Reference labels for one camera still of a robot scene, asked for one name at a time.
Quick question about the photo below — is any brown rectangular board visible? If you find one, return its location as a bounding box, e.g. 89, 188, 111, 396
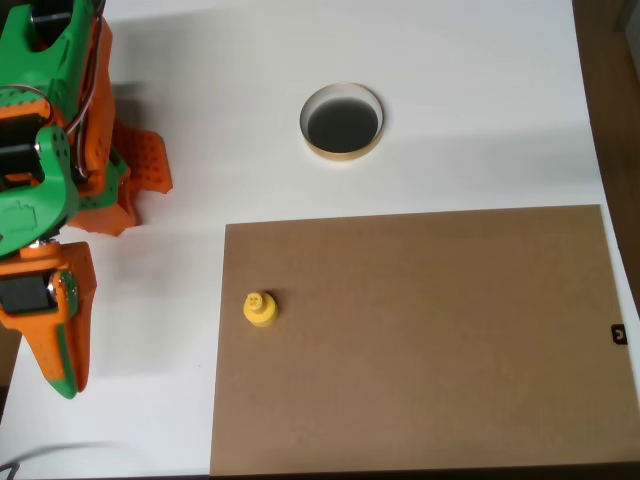
208, 203, 640, 477

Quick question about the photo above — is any round dish dark inside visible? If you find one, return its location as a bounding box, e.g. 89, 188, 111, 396
299, 82, 387, 163

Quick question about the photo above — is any grey cable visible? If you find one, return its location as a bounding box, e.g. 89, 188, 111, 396
0, 441, 126, 480

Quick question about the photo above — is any white table sheet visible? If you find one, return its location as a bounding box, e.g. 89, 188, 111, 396
0, 0, 640, 480

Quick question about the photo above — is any small yellow plastic piece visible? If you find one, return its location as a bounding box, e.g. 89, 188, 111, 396
242, 289, 280, 329

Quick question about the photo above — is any orange robot base mount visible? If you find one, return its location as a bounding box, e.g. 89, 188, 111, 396
67, 124, 174, 237

